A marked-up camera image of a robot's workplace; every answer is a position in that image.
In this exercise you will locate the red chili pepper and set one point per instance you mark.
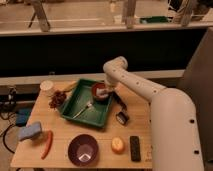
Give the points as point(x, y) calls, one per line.
point(48, 144)

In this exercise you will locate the orange fruit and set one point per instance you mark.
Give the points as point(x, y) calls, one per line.
point(117, 145)

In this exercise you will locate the white cup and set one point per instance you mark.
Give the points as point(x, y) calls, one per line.
point(47, 87)

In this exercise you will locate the red bowl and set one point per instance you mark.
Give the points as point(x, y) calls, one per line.
point(93, 90)

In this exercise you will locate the purple bowl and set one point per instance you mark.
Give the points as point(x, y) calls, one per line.
point(83, 150)

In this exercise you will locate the black remote control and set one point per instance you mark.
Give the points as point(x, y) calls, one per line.
point(135, 148)

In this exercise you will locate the dark red grapes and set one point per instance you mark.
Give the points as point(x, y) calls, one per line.
point(57, 99)

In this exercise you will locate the grey towel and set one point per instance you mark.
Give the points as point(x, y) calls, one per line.
point(102, 93)

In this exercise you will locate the black handled brush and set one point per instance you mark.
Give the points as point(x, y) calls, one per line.
point(122, 117)

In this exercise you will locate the blue sponge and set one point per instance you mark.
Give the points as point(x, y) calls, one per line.
point(31, 131)

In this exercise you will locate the blue box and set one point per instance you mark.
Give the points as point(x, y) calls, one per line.
point(22, 116)

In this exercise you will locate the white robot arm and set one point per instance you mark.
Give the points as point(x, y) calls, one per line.
point(174, 129)

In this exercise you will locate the green plastic tray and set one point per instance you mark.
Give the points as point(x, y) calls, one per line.
point(95, 116)

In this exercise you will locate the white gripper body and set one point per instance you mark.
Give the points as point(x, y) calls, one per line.
point(110, 86)

